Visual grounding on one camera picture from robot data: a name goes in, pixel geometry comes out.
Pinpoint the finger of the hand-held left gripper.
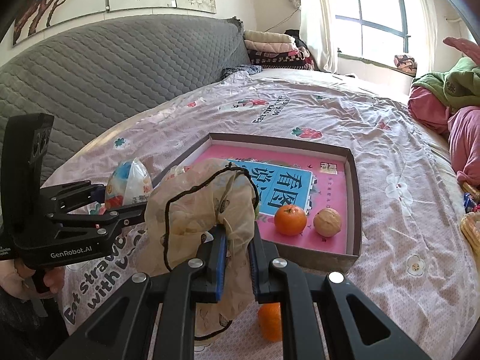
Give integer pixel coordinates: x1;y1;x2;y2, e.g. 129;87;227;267
40;181;110;215
47;202;150;240

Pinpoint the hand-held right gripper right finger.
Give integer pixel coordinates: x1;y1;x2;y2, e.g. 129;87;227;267
247;222;432;360

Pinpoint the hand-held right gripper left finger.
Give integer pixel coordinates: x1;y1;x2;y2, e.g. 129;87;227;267
47;223;229;360

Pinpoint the clear white snack packet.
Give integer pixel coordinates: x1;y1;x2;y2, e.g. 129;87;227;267
105;157;153;211

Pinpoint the orange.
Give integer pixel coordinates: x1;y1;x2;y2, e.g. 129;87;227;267
274;204;307;237
257;302;283;343

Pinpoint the beige drawstring bag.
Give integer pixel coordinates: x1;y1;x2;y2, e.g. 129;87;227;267
144;158;262;349

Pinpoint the walnut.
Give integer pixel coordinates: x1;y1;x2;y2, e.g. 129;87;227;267
313;208;343;238

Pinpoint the shallow cardboard box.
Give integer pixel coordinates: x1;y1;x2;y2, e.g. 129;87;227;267
150;132;364;275

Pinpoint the person's left hand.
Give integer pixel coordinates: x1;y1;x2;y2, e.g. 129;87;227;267
0;258;67;301

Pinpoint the pink book with blue label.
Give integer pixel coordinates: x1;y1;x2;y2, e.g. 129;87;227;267
189;144;355;257

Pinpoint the grey quilted headboard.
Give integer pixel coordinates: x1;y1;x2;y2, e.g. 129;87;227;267
0;14;251;188

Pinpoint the pink printed bed sheet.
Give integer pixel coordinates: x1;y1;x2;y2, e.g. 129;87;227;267
37;68;480;360

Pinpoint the dark floral pillow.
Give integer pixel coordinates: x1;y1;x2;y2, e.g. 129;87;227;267
221;64;263;82

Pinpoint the dark patterned folded blanket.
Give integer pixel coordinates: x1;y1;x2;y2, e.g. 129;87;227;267
249;48;315;70

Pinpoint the pink folded blanket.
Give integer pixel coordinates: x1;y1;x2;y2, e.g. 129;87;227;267
245;41;298;54

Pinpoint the beige folded blanket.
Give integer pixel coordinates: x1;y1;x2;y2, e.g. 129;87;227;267
244;30;297;44

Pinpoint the dark pink garment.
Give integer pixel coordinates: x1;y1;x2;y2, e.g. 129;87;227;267
407;85;451;125

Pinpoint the light pink fleece garment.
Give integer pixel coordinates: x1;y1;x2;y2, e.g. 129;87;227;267
447;105;480;185

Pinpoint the folded patterned cloth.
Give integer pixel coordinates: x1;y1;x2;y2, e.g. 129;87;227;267
394;53;418;72

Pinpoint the white curtain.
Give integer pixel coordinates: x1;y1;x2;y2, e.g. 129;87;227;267
295;0;339;74

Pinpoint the green garment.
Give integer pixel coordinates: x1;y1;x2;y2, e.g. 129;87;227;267
412;57;480;115

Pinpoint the window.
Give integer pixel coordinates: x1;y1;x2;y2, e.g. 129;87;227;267
335;0;440;69

